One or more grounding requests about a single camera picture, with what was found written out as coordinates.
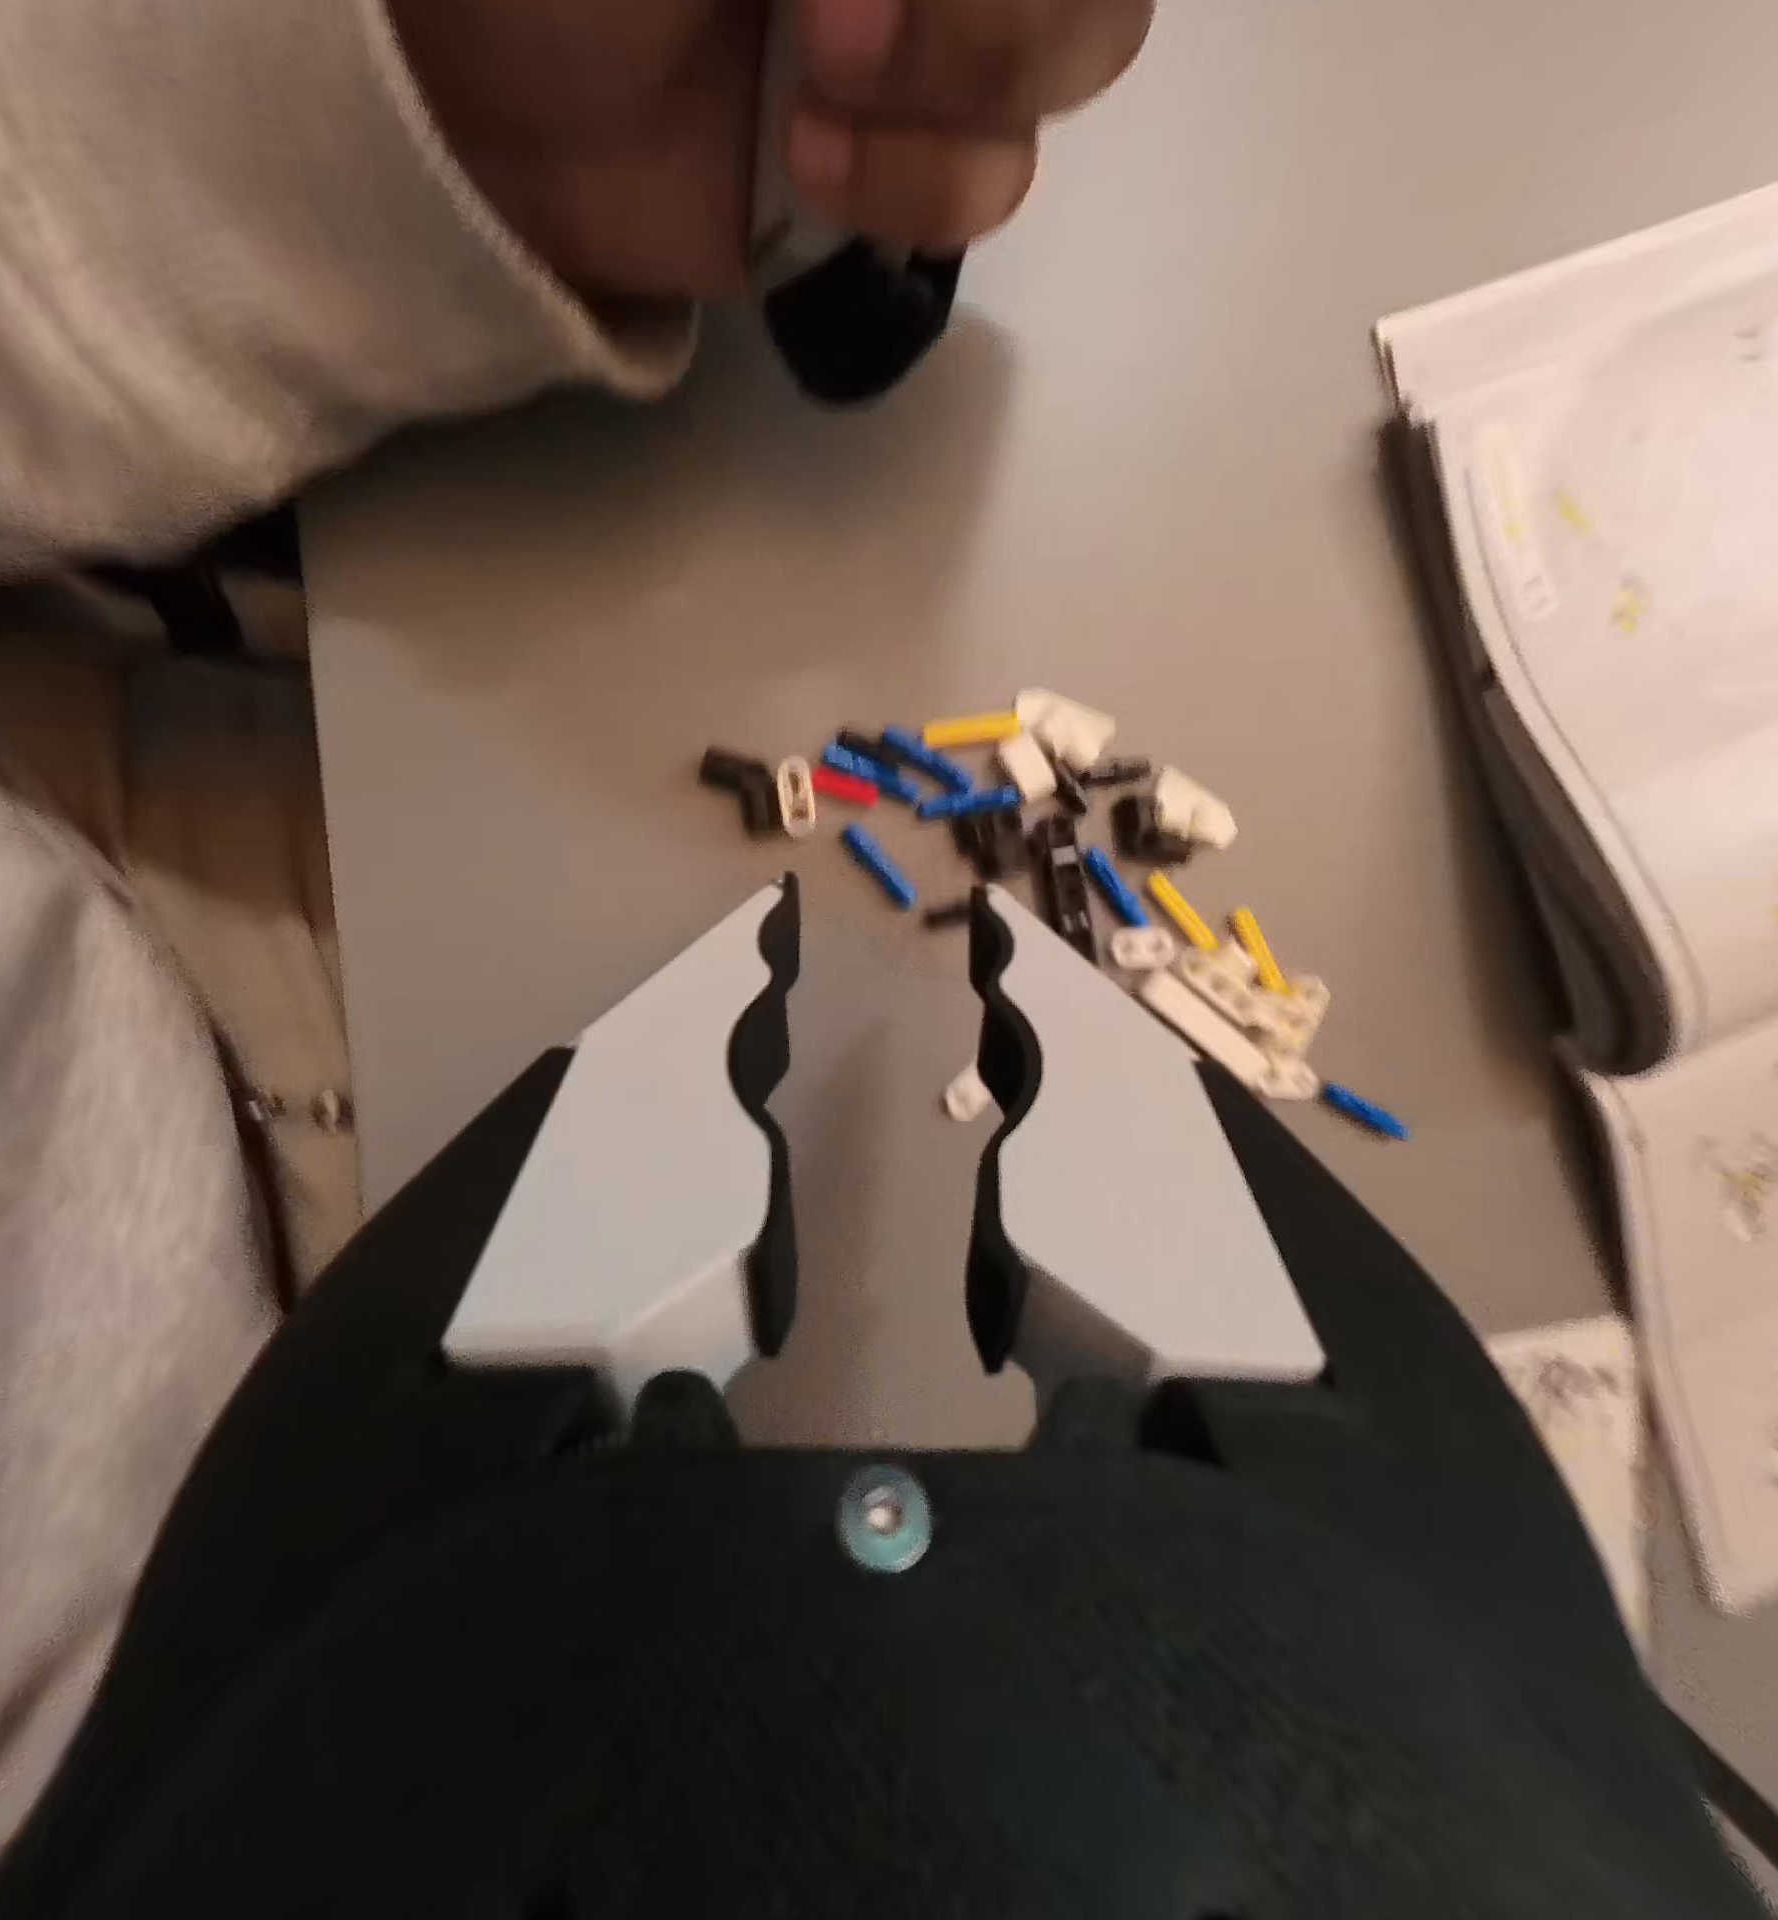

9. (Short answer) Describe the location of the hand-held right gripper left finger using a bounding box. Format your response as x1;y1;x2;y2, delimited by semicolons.
438;871;805;1412

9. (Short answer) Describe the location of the pile of lego pieces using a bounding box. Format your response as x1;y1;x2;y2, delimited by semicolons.
697;685;1416;1148

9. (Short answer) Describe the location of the person's left hand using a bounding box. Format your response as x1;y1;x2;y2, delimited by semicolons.
423;0;1156;318

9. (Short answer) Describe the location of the lego instruction booklet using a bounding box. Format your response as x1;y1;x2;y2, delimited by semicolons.
1369;163;1778;1619

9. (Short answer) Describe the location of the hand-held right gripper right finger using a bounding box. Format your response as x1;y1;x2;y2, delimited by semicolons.
965;881;1332;1430

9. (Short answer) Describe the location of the person's grey hoodie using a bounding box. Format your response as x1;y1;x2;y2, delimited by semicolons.
0;735;291;1920

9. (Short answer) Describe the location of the person's left forearm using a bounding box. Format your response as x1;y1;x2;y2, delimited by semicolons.
0;0;703;603

